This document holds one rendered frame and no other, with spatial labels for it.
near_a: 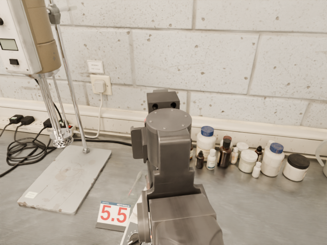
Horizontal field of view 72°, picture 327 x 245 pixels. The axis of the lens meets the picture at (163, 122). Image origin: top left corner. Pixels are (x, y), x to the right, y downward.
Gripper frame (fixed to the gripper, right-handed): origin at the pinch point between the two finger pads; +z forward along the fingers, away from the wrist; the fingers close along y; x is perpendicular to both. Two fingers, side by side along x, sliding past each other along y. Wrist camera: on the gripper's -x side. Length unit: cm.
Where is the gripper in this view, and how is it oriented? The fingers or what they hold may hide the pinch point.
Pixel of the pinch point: (154, 117)
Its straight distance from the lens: 47.4
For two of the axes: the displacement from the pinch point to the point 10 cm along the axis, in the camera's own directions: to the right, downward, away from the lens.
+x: 0.0, 8.5, 5.2
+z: -1.4, -5.2, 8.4
